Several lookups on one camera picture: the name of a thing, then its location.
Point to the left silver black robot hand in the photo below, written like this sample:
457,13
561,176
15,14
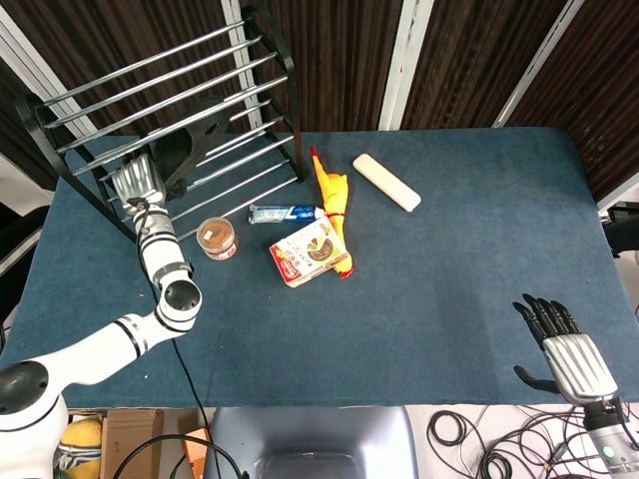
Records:
137,182

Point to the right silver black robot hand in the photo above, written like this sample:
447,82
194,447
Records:
579,366

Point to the black rubber slipper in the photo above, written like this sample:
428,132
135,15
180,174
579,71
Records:
175,149

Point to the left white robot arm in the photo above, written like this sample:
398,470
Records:
160,249

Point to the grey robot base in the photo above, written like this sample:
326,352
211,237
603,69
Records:
309,439

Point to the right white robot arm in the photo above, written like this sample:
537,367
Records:
611,444

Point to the black chrome shoe rack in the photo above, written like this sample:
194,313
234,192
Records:
165,90

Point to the clear snack jar red label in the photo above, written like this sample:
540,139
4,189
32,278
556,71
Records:
217,240

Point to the black chair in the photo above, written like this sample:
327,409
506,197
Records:
15,239

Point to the black equipment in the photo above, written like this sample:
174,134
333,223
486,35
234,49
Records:
624,229

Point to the blue white toothpaste tube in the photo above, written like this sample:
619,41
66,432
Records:
282,214

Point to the red white snack carton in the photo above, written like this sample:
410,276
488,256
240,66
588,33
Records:
307,252

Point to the blue felt table cover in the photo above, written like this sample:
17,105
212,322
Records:
399,309

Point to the yellow rubber chicken toy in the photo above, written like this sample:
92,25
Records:
332,192

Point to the cream rectangular bar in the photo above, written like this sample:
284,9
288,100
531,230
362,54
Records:
387,183

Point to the brown cardboard box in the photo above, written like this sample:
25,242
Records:
132,434

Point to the yellow round object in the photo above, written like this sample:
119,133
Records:
82,439

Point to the orange block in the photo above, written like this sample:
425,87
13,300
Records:
197,449

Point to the white partition post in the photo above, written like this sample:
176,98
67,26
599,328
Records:
539,65
247,75
404,65

